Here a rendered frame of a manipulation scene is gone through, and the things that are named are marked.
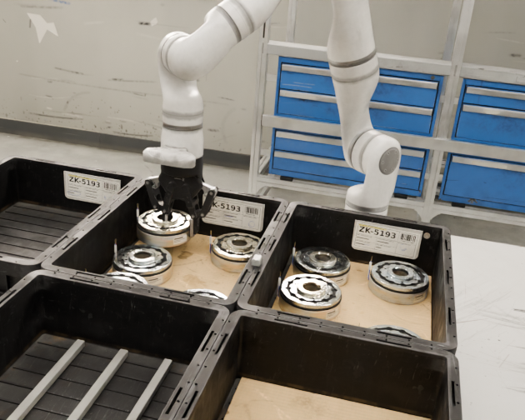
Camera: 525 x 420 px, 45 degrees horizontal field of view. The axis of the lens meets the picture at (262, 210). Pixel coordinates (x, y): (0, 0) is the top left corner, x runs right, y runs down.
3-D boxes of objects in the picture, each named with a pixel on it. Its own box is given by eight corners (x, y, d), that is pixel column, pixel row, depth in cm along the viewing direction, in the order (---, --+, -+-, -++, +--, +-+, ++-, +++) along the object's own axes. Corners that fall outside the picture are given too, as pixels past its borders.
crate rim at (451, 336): (289, 211, 124) (291, 199, 123) (447, 237, 118) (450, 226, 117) (232, 322, 88) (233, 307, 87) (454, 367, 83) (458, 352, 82)
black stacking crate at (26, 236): (17, 206, 139) (12, 157, 134) (144, 229, 133) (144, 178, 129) (-125, 297, 103) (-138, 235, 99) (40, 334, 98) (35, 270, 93)
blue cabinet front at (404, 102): (268, 172, 308) (279, 56, 285) (420, 196, 295) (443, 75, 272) (267, 175, 305) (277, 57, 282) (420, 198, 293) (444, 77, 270)
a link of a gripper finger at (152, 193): (154, 173, 118) (167, 202, 119) (146, 177, 118) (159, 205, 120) (148, 178, 115) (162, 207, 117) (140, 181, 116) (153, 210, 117)
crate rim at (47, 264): (145, 187, 129) (145, 176, 129) (289, 211, 124) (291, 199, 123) (36, 281, 94) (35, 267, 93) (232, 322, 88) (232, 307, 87)
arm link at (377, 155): (409, 137, 131) (397, 212, 138) (377, 124, 138) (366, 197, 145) (377, 142, 126) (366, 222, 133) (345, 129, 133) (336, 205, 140)
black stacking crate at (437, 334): (286, 255, 128) (291, 202, 123) (437, 282, 122) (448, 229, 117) (230, 377, 92) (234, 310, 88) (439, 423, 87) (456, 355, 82)
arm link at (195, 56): (167, 57, 99) (237, 7, 101) (149, 47, 106) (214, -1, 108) (189, 92, 103) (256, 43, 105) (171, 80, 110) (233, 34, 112)
